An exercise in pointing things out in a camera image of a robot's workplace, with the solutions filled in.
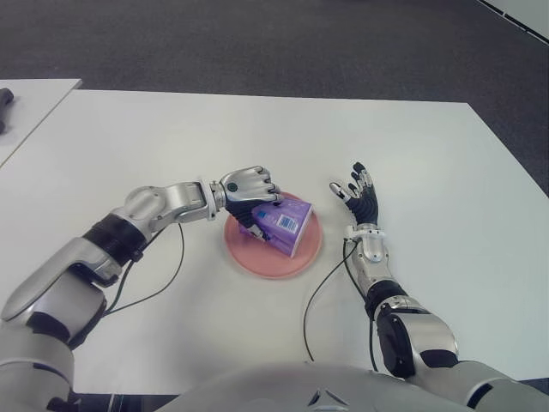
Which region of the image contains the pink round plate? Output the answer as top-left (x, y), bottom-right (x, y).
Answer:
top-left (223, 195), bottom-right (324, 281)

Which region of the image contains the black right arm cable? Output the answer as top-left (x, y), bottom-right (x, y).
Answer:
top-left (302, 239), bottom-right (381, 373)

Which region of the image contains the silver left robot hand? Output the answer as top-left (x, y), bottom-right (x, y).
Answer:
top-left (218, 165), bottom-right (284, 242)

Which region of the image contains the purple tissue paper pack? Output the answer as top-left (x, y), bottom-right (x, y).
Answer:
top-left (238, 198), bottom-right (314, 259)

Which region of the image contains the black object on side table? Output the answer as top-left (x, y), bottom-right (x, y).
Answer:
top-left (0, 88), bottom-right (16, 135)

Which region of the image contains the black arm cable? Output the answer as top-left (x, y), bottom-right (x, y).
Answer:
top-left (102, 222), bottom-right (185, 317)
top-left (302, 239), bottom-right (381, 373)

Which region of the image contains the grey robot torso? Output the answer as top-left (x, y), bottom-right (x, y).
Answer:
top-left (166, 360), bottom-right (473, 412)

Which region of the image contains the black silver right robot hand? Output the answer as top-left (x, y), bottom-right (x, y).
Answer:
top-left (329, 161), bottom-right (381, 228)

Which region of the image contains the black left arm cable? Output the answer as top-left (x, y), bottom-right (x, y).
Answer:
top-left (102, 222), bottom-right (185, 317)

